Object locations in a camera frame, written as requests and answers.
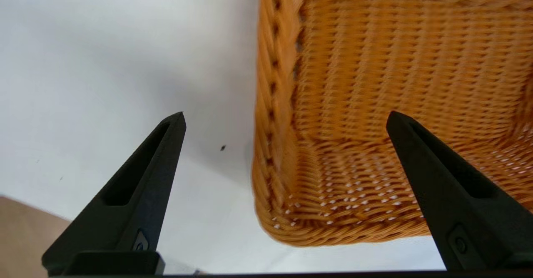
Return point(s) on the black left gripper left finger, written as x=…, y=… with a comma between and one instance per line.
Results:
x=125, y=224

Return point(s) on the orange wicker basket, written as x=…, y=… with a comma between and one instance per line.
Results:
x=395, y=61

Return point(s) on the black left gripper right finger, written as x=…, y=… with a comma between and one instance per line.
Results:
x=479, y=224

